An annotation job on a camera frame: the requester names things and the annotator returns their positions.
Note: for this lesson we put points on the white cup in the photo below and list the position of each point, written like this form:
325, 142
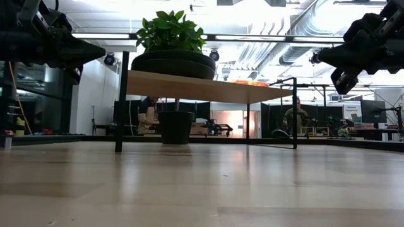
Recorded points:
7, 142

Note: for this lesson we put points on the wooden shelf with black legs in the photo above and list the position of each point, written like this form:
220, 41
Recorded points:
189, 88

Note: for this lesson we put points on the black wheeled cart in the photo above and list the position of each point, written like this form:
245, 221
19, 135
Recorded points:
217, 128

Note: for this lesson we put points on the long ceiling light bar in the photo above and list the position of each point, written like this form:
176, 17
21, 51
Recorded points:
101, 35

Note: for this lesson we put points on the dark background desk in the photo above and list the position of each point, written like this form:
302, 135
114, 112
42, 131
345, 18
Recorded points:
372, 134

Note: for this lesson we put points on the white sign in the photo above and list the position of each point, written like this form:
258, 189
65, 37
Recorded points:
352, 110

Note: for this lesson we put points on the cardboard box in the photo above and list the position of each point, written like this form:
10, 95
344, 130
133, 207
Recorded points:
199, 129

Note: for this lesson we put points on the small red object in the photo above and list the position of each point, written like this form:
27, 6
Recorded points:
47, 131

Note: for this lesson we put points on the person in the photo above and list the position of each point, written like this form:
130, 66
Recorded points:
295, 116
146, 118

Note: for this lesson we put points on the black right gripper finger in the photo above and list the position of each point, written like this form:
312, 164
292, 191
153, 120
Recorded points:
336, 62
337, 52

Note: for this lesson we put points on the black ceiling spotlight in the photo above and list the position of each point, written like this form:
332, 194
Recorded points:
313, 60
214, 55
109, 59

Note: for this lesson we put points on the dark background monitor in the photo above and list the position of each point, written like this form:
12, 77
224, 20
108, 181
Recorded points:
374, 112

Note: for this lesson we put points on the yellow green container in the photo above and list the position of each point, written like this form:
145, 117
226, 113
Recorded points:
20, 126

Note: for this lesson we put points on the black boom stand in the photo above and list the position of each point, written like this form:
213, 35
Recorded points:
400, 123

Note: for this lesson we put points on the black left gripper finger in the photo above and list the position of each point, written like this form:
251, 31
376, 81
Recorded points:
79, 44
80, 59

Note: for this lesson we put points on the green potted plant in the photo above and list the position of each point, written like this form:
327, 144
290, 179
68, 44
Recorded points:
170, 31

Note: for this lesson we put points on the black metal rig frame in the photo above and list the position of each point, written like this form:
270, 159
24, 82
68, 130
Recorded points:
94, 138

